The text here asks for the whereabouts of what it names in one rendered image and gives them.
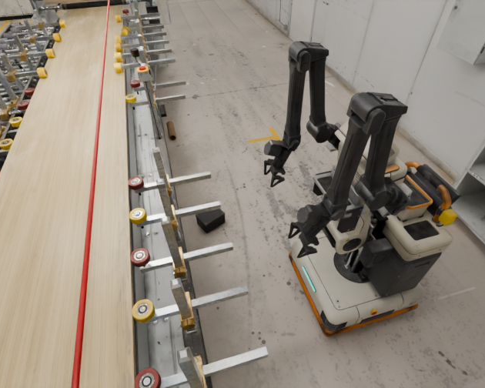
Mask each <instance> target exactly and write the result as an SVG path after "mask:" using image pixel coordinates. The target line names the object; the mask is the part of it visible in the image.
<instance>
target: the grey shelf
mask: <svg viewBox="0 0 485 388"><path fill-rule="evenodd" d="M452 187H453V188H454V189H455V190H456V191H458V193H459V194H461V197H460V198H459V199H458V200H457V201H456V202H455V203H453V204H452V205H451V207H452V210H453V211H454V212H455V213H456V214H457V217H458V218H459V219H460V220H462V221H463V222H464V223H465V224H466V225H467V226H468V227H469V228H470V230H471V231H472V232H473V233H474V234H475V235H476V236H477V237H478V238H479V239H480V240H481V241H482V242H483V243H484V244H485V138H484V139H483V141H482V142H481V143H480V145H479V147H478V148H477V150H476V152H475V153H474V154H473V156H472V157H471V159H470V161H469V162H468V163H467V165H466V167H465V168H464V170H463V171H462V172H461V174H460V176H459V177H458V179H457V180H456V182H455V183H454V184H453V186H452Z"/></svg>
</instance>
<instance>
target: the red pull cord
mask: <svg viewBox="0 0 485 388"><path fill-rule="evenodd" d="M109 3H110V0H108V8H107V16H106V24H105V40H104V48H103V57H102V72H101V80H100V89H99V104H98V112H97V120H96V129H95V145H94V152H93V161H92V177H91V185H90V193H89V208H88V217H87V225H86V234H85V249H84V257H83V266H82V281H81V289H80V297H79V313H78V322H77V330H76V338H75V354H74V362H73V371H72V385H71V388H79V381H80V370H81V361H82V342H83V332H84V322H85V303H86V293H87V283H88V274H89V254H90V245H91V234H92V216H93V206H94V196H95V177H96V167H97V158H98V147H99V129H100V119H101V109H102V90H103V80H104V70H105V51H106V42H107V31H108V21H109Z"/></svg>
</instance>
